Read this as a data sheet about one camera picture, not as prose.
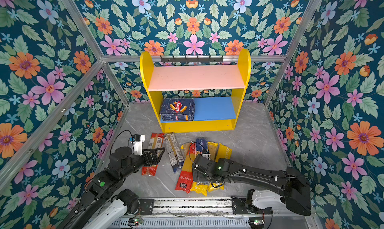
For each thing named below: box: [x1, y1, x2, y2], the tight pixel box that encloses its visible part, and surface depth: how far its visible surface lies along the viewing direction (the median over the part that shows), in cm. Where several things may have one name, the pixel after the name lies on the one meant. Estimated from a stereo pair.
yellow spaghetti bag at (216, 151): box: [207, 141, 233, 163], surface depth 92 cm
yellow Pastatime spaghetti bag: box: [190, 181, 213, 197], surface depth 77 cm
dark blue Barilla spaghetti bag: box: [196, 137, 208, 152], surface depth 90 cm
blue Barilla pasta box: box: [159, 98, 196, 121], surface depth 91 cm
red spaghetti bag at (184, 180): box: [175, 142, 196, 194], surface depth 81 cm
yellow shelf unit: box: [140, 49, 252, 133], surface depth 90 cm
